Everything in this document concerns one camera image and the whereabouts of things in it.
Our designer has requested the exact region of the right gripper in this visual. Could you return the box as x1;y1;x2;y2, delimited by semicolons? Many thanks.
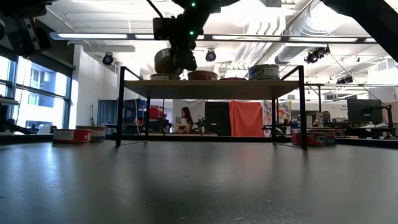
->
170;0;218;72

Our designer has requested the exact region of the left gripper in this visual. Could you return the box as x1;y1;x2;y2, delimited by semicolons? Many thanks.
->
0;17;52;58

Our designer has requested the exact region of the gold-lid green label can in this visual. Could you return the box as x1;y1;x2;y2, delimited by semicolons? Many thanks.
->
150;73;182;81
154;47;187;76

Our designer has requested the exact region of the wooden shelf with black legs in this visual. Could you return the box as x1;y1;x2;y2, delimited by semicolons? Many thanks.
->
114;65;306;151

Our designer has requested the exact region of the black window blind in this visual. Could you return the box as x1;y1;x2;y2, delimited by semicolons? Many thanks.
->
0;43;76;71

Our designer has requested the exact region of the white partition panel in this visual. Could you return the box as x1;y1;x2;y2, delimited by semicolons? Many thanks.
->
172;99;206;134

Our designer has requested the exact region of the person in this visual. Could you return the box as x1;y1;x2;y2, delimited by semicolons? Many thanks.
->
179;106;195;134

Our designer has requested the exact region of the black partition panel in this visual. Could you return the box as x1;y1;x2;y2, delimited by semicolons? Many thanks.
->
205;101;231;137

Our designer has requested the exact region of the long ceiling light strip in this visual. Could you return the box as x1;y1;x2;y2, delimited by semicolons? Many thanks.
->
49;32;377;44

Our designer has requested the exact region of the orange hanging cloth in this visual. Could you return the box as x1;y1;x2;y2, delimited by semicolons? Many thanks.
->
229;100;265;138

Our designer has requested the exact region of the blue curtain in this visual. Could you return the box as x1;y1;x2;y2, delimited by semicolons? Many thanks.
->
97;100;116;126

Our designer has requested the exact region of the colourful patterned cloth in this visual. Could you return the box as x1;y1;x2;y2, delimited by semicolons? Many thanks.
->
263;100;292;136

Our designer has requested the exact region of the black table mat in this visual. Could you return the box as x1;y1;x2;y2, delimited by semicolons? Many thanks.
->
0;140;398;224

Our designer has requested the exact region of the black computer monitor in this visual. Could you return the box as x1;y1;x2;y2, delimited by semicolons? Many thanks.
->
346;99;383;125

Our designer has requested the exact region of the pink hanging cloth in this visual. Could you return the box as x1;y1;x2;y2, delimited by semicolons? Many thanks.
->
381;100;398;125

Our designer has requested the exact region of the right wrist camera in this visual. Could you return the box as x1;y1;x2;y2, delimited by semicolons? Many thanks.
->
152;17;175;41

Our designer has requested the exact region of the silver ventilation duct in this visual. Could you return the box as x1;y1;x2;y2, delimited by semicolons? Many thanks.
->
231;0;321;68

